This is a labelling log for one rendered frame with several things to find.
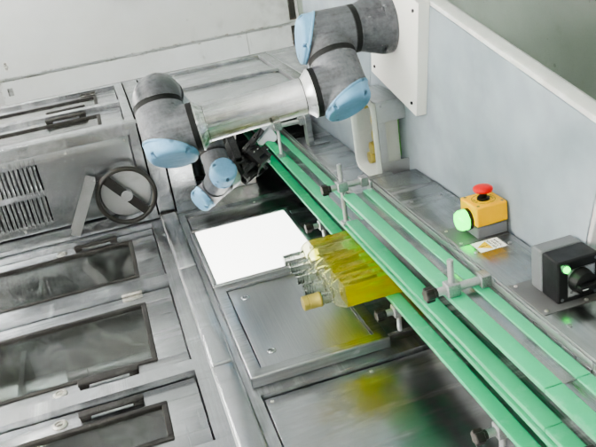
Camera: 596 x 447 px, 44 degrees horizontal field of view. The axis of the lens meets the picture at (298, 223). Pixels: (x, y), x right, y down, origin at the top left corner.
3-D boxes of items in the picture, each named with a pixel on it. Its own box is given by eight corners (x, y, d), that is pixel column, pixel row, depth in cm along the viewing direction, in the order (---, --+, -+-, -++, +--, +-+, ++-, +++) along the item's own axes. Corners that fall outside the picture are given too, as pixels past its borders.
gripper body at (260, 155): (269, 167, 228) (244, 189, 222) (248, 150, 229) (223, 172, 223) (273, 152, 221) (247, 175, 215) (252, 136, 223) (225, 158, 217)
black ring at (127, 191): (162, 211, 265) (103, 226, 260) (148, 156, 256) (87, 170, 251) (163, 216, 260) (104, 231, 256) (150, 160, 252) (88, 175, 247)
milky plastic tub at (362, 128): (384, 159, 211) (356, 166, 209) (376, 83, 202) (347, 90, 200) (409, 177, 195) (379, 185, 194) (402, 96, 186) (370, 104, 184)
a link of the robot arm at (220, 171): (205, 146, 201) (195, 163, 211) (215, 184, 198) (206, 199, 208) (231, 143, 205) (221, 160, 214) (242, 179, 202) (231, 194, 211)
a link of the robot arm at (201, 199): (211, 206, 208) (204, 216, 215) (237, 184, 213) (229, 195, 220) (192, 186, 208) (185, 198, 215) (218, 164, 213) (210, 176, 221)
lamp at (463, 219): (464, 224, 153) (450, 228, 152) (462, 205, 151) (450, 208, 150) (474, 232, 149) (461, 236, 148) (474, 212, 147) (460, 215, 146)
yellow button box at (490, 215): (492, 218, 156) (461, 227, 155) (491, 186, 153) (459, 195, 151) (510, 231, 150) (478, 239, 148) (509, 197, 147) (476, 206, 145)
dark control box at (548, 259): (572, 272, 132) (530, 285, 130) (572, 232, 128) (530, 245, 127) (601, 293, 124) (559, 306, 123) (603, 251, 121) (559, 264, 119)
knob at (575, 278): (591, 286, 123) (603, 295, 120) (567, 294, 122) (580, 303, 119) (591, 263, 121) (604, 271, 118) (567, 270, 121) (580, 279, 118)
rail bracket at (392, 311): (427, 317, 174) (374, 332, 171) (424, 292, 171) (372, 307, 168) (434, 325, 170) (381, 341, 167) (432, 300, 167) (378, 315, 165)
